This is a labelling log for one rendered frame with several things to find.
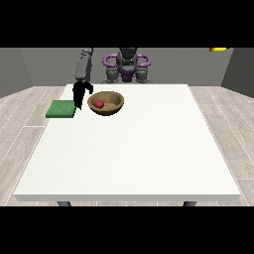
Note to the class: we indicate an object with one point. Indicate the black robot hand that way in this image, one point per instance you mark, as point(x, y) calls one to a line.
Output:
point(79, 92)

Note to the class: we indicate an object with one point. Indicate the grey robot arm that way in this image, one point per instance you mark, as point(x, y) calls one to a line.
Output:
point(84, 66)

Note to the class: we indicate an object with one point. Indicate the small red ball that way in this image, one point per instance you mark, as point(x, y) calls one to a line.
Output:
point(99, 103)

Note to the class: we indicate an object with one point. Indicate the green square pad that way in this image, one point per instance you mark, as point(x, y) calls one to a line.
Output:
point(61, 109)

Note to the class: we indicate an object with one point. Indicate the brown wooden bowl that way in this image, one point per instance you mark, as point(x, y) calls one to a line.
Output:
point(112, 105)

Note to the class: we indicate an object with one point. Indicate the yellow cup with melon print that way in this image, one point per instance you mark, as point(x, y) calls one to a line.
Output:
point(217, 49)

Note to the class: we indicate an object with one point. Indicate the grey robot trunk purple rings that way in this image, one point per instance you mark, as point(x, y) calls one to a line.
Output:
point(127, 67)

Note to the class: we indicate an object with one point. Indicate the dark table leg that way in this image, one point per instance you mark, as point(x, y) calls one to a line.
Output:
point(64, 203)
point(190, 203)

